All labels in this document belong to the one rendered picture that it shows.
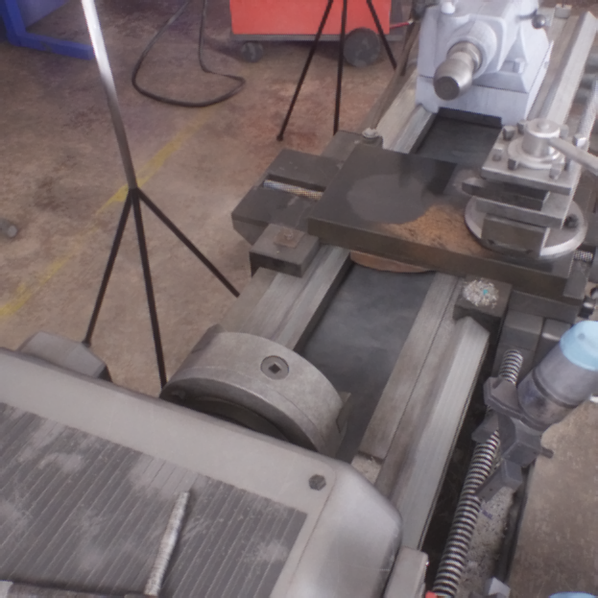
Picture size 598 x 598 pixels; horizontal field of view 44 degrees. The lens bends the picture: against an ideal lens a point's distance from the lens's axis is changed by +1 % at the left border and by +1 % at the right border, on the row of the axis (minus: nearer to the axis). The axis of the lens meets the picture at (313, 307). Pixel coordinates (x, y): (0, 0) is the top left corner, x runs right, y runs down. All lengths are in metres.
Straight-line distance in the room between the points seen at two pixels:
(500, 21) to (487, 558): 1.23
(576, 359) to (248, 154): 2.59
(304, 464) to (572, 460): 1.78
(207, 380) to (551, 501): 1.54
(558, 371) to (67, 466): 0.78
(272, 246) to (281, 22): 2.74
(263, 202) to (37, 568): 1.23
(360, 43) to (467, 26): 2.34
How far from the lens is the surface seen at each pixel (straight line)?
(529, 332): 1.59
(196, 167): 3.51
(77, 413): 0.77
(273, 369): 0.95
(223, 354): 0.95
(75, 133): 3.91
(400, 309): 1.70
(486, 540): 1.74
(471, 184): 1.46
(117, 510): 0.69
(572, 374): 1.21
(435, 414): 1.35
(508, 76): 2.10
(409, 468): 1.27
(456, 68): 1.77
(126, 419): 0.75
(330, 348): 1.61
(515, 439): 1.28
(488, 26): 1.95
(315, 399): 0.94
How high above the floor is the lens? 1.91
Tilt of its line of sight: 45 degrees down
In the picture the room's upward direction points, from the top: 2 degrees counter-clockwise
